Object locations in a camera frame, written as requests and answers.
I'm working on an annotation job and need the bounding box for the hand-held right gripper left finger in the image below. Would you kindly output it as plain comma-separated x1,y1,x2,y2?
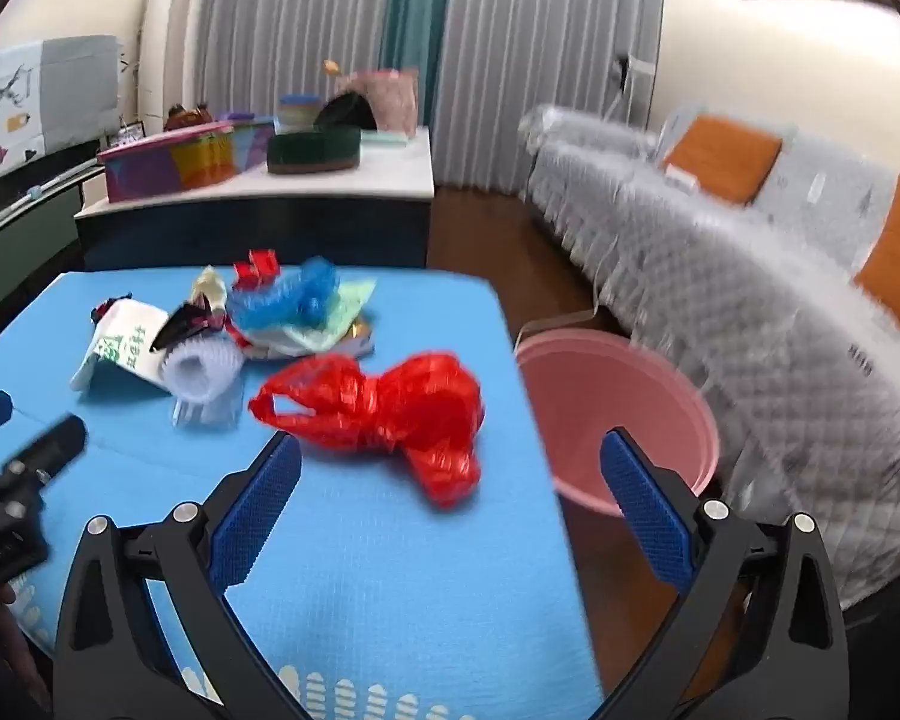
54,431,305,720

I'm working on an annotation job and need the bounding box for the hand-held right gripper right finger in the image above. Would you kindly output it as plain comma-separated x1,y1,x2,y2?
596,426,848,720

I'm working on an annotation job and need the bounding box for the white green-print paper packet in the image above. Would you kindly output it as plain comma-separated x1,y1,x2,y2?
70,298,172,395

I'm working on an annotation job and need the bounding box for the pink plastic bucket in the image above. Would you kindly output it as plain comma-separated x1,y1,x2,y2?
511,328,721,518

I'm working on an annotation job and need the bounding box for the small red black wrapper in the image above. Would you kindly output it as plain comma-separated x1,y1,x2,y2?
90,292,132,323

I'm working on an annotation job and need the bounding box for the black red snack wrapper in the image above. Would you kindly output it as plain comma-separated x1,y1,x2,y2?
154,292,230,350

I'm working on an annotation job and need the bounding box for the red plastic bag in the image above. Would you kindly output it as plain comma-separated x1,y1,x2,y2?
249,351,488,509

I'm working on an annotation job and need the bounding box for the blue plastic bag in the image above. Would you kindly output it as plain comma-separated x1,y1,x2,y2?
229,256,342,331

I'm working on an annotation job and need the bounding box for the light green paper sheet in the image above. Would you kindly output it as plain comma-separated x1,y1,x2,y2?
281,277,380,353

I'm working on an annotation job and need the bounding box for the cream paper wrapper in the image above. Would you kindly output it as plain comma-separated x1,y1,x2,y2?
191,266,230,312

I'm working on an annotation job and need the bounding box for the blue table mat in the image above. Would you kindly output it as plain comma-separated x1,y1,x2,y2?
0,264,605,720

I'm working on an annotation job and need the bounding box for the grey quilted sofa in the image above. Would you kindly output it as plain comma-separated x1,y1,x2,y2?
517,101,900,616

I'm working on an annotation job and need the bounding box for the white stick blue knob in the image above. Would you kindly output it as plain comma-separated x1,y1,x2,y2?
0,165,102,248

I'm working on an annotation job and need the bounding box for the colourful storage box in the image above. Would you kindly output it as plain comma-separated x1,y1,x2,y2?
96,118,278,203

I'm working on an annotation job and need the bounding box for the grey covered television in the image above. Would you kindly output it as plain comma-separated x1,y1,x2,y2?
0,35,121,192

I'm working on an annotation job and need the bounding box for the white-top coffee table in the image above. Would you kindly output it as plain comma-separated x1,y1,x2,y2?
73,126,436,271

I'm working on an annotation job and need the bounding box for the brown teapot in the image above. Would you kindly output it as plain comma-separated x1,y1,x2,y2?
163,103,215,132

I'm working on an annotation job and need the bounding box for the dark green round tin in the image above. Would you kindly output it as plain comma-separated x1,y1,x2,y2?
266,126,363,176

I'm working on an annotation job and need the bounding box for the stack of coloured bowls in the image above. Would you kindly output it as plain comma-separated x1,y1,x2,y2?
277,94,323,134

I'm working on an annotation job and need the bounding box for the black hat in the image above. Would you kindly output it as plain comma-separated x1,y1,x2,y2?
313,90,380,132

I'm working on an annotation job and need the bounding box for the white standing air conditioner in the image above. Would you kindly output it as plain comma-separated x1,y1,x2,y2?
139,0,215,140

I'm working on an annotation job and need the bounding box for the pink lace basket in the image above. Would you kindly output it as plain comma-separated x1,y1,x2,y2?
337,67,419,137

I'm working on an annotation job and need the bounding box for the white floor lamp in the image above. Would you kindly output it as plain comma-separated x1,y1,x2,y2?
613,52,657,128

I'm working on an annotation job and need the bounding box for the grey curtain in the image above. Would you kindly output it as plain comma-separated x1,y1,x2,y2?
431,0,665,196
195,0,402,121

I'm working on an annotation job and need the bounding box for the teal curtain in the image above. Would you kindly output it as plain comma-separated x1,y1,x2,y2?
381,0,452,128

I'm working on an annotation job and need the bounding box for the small photo frame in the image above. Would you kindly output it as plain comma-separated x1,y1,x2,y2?
105,120,147,151

